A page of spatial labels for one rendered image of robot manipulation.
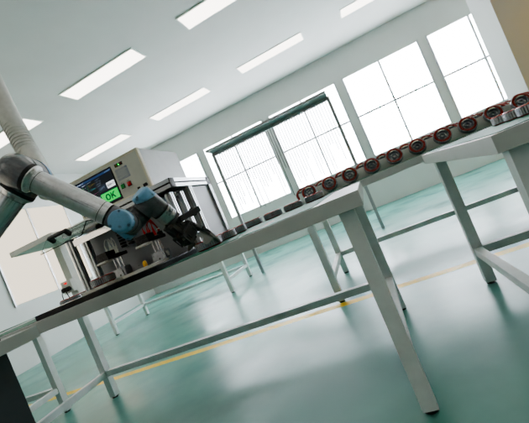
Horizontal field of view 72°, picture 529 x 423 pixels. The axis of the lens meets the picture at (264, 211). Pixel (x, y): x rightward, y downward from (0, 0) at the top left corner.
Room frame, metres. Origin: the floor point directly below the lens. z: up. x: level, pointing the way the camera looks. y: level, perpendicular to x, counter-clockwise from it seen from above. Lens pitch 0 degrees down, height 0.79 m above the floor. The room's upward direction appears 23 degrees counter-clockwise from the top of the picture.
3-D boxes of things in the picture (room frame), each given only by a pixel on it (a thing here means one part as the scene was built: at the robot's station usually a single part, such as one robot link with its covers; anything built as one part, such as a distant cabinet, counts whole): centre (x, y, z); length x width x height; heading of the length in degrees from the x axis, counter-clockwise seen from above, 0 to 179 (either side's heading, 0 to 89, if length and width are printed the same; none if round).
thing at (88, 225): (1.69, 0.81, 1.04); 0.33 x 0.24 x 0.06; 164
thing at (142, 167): (1.95, 0.60, 1.22); 0.44 x 0.39 x 0.20; 74
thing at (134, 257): (1.89, 0.63, 0.92); 0.66 x 0.01 x 0.30; 74
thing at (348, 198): (1.88, 0.63, 0.72); 2.20 x 1.01 x 0.05; 74
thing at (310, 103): (5.05, -0.50, 0.97); 1.84 x 0.50 x 1.93; 74
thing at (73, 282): (2.46, 1.41, 0.98); 0.37 x 0.35 x 0.46; 74
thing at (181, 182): (1.95, 0.61, 1.09); 0.68 x 0.44 x 0.05; 74
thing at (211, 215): (1.94, 0.27, 0.91); 0.28 x 0.03 x 0.32; 164
